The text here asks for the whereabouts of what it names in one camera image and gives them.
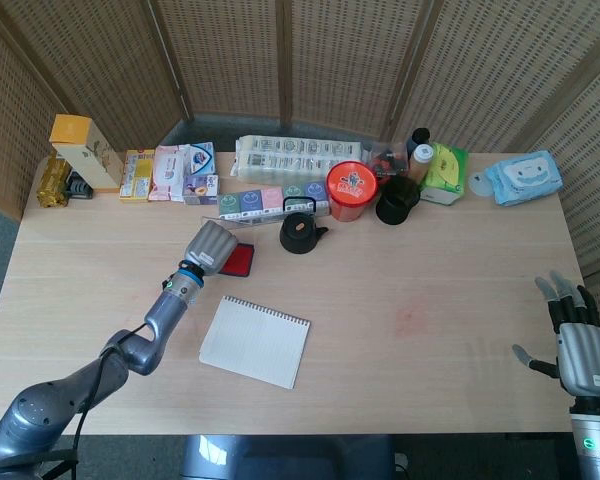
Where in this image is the black mesh pen cup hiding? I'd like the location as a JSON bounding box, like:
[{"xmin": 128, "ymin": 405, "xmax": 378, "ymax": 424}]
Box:
[{"xmin": 375, "ymin": 175, "xmax": 422, "ymax": 225}]

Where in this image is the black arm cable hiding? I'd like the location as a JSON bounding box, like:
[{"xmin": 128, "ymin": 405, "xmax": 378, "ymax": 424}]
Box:
[{"xmin": 39, "ymin": 322, "xmax": 151, "ymax": 480}]

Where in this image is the blue white soap box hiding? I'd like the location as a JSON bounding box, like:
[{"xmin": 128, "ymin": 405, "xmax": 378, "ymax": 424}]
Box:
[{"xmin": 183, "ymin": 141, "xmax": 216, "ymax": 177}]

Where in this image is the small purple box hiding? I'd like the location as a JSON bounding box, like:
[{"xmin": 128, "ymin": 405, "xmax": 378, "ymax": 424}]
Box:
[{"xmin": 182, "ymin": 173, "xmax": 220, "ymax": 207}]

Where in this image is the dark bottle black cap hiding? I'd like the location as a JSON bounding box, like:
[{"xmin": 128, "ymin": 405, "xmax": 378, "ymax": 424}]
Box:
[{"xmin": 405, "ymin": 127, "xmax": 433, "ymax": 156}]

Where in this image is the green tissue pack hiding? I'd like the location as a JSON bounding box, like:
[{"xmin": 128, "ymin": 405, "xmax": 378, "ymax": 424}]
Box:
[{"xmin": 418, "ymin": 142, "xmax": 469, "ymax": 207}]

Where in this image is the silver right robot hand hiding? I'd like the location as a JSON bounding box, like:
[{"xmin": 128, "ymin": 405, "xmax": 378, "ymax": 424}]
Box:
[{"xmin": 511, "ymin": 270, "xmax": 600, "ymax": 397}]

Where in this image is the brown bottle white cap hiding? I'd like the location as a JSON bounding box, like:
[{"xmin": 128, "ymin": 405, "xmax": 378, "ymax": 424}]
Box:
[{"xmin": 409, "ymin": 143, "xmax": 434, "ymax": 185}]

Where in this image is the orange lidded tub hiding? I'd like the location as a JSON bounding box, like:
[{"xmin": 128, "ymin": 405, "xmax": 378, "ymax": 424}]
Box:
[{"xmin": 326, "ymin": 159, "xmax": 382, "ymax": 222}]

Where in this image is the pink wet wipes pack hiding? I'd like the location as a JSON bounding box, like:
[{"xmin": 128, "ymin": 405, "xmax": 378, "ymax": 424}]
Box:
[{"xmin": 147, "ymin": 144, "xmax": 192, "ymax": 203}]

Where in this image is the wooden perforated folding screen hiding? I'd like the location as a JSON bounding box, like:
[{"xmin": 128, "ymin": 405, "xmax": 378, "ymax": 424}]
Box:
[{"xmin": 0, "ymin": 0, "xmax": 600, "ymax": 281}]

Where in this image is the translucent round plastic lid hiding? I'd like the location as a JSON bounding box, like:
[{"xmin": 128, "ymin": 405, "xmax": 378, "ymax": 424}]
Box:
[{"xmin": 467, "ymin": 169, "xmax": 496, "ymax": 199}]

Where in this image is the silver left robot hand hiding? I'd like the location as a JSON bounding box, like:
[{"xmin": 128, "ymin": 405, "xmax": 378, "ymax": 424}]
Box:
[{"xmin": 182, "ymin": 220, "xmax": 240, "ymax": 278}]

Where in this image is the gold foil package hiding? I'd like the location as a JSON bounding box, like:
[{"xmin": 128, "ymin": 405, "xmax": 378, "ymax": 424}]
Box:
[{"xmin": 35, "ymin": 154, "xmax": 74, "ymax": 209}]

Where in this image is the white spiral notebook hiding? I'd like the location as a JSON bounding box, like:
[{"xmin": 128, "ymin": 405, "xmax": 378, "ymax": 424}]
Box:
[{"xmin": 198, "ymin": 294, "xmax": 312, "ymax": 391}]

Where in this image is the white tissue multipack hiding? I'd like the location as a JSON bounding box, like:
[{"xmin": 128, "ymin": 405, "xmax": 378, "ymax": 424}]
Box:
[{"xmin": 216, "ymin": 179, "xmax": 331, "ymax": 221}]

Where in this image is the dark robot torso base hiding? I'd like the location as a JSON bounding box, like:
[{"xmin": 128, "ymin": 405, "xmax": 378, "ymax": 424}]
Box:
[{"xmin": 178, "ymin": 433, "xmax": 397, "ymax": 480}]

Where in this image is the tall cream yellow box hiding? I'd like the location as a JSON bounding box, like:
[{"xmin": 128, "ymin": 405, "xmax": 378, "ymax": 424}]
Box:
[{"xmin": 49, "ymin": 114, "xmax": 125, "ymax": 194}]

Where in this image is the flat yellow box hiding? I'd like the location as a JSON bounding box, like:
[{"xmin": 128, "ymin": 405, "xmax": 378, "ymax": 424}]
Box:
[{"xmin": 118, "ymin": 148, "xmax": 157, "ymax": 204}]

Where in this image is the blue wet wipes pack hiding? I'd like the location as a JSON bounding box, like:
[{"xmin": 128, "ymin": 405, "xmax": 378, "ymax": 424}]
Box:
[{"xmin": 482, "ymin": 149, "xmax": 564, "ymax": 207}]

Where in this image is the clear ink pad lid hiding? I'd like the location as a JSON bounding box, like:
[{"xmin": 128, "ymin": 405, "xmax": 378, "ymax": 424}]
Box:
[{"xmin": 201, "ymin": 208, "xmax": 286, "ymax": 234}]

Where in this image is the long clear-wrapped tissue pack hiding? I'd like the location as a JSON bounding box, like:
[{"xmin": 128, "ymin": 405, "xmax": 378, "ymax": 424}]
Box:
[{"xmin": 231, "ymin": 134, "xmax": 371, "ymax": 185}]

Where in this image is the red ink pad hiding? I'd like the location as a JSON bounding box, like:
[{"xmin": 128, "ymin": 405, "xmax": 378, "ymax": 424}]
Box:
[{"xmin": 219, "ymin": 243, "xmax": 258, "ymax": 278}]

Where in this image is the clear plastic container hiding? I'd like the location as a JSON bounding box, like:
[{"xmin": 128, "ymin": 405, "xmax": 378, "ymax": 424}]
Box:
[{"xmin": 367, "ymin": 139, "xmax": 411, "ymax": 177}]

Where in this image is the black teapot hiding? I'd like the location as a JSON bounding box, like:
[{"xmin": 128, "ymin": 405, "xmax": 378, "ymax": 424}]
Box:
[{"xmin": 278, "ymin": 196, "xmax": 330, "ymax": 256}]

